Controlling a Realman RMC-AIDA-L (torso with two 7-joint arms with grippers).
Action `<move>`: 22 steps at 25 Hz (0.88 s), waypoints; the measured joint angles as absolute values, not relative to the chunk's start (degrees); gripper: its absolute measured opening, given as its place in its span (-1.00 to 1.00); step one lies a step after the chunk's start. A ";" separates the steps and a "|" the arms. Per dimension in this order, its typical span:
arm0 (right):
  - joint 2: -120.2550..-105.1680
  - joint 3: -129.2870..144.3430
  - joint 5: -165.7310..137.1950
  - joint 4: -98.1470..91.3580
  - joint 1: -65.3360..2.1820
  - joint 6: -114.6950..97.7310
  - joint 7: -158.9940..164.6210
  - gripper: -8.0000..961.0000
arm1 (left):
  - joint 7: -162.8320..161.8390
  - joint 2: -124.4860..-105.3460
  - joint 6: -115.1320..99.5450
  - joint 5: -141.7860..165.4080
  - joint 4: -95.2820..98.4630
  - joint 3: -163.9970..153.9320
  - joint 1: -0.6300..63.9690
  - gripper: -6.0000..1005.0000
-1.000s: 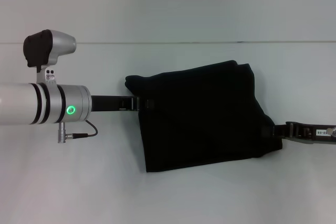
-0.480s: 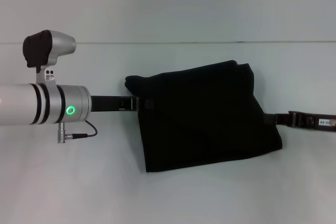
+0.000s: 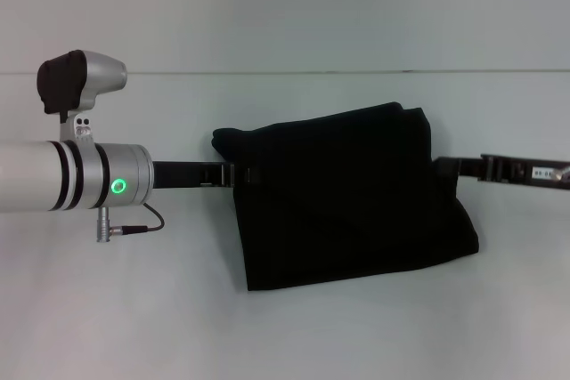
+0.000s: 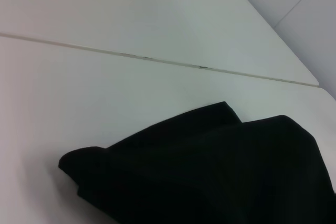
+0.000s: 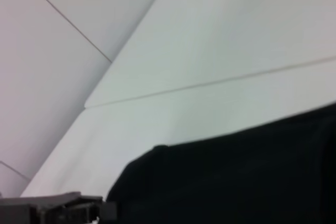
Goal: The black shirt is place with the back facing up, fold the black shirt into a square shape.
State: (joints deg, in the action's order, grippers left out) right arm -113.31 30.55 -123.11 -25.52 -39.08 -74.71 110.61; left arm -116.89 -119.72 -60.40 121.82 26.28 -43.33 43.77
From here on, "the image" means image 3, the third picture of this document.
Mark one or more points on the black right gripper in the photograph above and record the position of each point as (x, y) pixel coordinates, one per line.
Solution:
(530, 171)

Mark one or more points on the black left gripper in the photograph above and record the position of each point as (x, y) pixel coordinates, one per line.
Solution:
(182, 174)

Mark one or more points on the black t-shirt with FREE print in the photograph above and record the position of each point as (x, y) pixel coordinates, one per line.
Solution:
(347, 202)

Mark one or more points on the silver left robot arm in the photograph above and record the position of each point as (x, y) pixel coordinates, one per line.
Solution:
(71, 171)

